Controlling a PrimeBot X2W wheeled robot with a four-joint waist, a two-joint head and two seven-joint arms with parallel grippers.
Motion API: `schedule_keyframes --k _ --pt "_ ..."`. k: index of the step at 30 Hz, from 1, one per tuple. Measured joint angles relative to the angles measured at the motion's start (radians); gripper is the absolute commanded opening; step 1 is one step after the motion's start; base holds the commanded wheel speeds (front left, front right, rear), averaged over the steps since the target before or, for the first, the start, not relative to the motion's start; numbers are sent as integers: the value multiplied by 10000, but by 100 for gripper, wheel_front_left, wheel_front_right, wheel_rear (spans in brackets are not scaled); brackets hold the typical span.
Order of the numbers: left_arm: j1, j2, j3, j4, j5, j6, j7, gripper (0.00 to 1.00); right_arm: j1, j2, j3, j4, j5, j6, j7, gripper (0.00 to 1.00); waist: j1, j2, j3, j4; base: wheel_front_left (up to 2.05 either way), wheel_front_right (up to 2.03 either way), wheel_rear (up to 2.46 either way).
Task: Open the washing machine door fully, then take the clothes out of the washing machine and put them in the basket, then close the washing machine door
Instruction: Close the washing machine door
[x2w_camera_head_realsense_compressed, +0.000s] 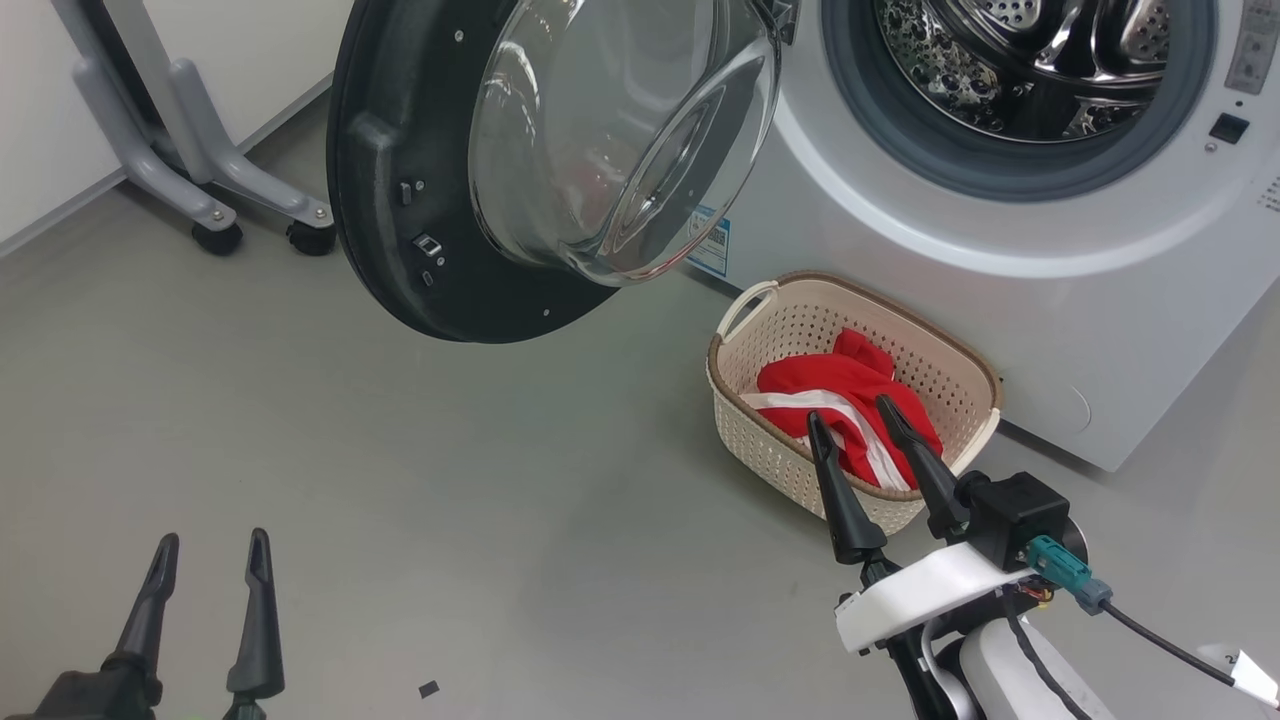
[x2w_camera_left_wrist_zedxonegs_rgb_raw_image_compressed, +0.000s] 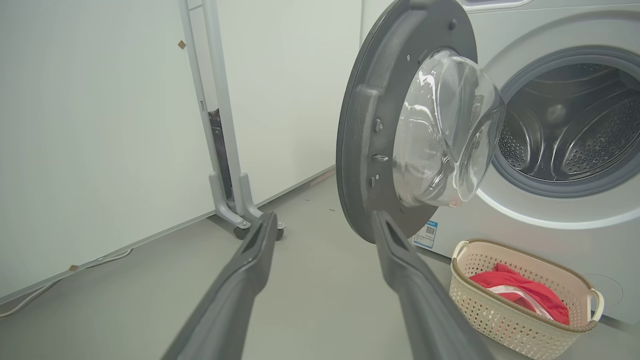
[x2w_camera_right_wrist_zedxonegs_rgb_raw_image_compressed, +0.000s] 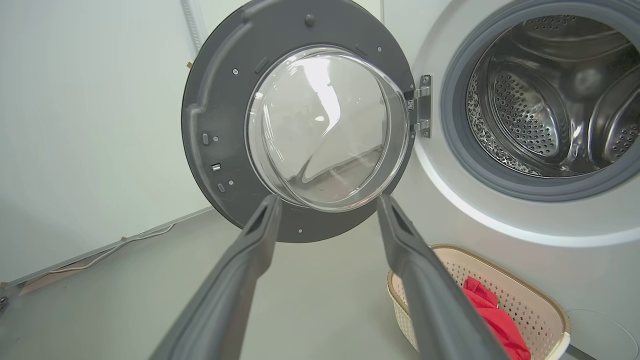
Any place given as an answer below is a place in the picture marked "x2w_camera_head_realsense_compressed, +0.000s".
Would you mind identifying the black cable teal plug right arm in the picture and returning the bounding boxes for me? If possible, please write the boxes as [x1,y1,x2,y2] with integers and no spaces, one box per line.
[1025,535,1280,711]

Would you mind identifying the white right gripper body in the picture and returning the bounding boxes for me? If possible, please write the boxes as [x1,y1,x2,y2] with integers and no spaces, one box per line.
[835,543,1036,656]

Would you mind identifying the black glass washing machine door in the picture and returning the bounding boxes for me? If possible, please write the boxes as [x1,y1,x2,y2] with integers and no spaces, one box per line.
[327,0,801,344]

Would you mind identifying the white front-load washing machine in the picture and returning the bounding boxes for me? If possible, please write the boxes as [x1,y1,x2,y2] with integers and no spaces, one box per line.
[680,0,1280,473]

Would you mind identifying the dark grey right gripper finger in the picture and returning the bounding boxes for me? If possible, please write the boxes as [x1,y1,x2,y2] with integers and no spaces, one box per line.
[875,393,971,541]
[806,410,889,566]

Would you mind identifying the blue white energy label sticker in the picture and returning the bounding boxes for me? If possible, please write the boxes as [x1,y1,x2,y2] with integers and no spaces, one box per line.
[685,205,731,279]

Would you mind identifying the grey stand with casters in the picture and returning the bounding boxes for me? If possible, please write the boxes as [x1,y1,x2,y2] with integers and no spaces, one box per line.
[50,0,338,257]

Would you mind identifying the grey warning label sticker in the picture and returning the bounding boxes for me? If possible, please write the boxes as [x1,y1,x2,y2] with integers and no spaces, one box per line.
[1225,0,1280,96]

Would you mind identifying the red garment white stripe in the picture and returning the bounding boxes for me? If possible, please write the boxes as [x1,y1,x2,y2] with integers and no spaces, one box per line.
[742,328,944,491]

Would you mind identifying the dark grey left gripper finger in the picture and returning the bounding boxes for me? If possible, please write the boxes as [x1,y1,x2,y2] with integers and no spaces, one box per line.
[225,528,286,701]
[100,533,181,701]

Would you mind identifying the cream perforated laundry basket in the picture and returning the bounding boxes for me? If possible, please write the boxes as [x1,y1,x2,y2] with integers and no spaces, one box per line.
[706,272,1003,536]

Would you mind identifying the red white printed jersey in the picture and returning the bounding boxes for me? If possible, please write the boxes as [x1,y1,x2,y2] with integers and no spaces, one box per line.
[800,405,913,493]

